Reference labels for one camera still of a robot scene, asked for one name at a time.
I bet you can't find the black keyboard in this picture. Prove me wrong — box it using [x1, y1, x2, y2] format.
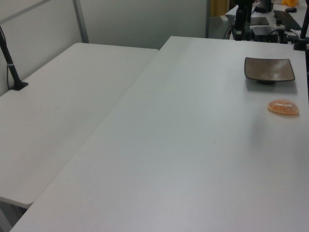
[273, 10, 301, 31]

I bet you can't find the large grey metal box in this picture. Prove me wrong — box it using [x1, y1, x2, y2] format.
[251, 26, 279, 42]

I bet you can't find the small grey metal box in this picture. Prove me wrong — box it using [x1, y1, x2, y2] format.
[250, 16, 270, 26]

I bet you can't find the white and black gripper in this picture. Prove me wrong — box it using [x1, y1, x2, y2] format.
[232, 0, 254, 31]

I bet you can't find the grey partition edge post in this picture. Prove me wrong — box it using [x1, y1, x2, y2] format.
[205, 0, 211, 38]

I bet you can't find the black camera stand with base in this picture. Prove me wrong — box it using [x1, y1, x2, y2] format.
[0, 25, 29, 91]

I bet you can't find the orange bread bun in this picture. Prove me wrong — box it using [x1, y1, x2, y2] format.
[267, 99, 300, 118]

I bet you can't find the black clamped camera stand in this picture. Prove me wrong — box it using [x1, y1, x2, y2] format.
[293, 14, 309, 51]

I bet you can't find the yellow curtain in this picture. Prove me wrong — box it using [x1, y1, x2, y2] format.
[209, 0, 229, 17]

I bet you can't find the black monitor base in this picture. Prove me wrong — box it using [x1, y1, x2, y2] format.
[254, 0, 274, 14]

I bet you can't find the brown square ceramic plate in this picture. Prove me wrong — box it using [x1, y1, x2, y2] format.
[244, 57, 296, 85]

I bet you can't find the grey partition frame post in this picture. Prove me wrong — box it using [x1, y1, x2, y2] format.
[72, 0, 90, 44]

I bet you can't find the black vertical pole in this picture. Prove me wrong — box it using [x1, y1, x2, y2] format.
[245, 7, 253, 41]

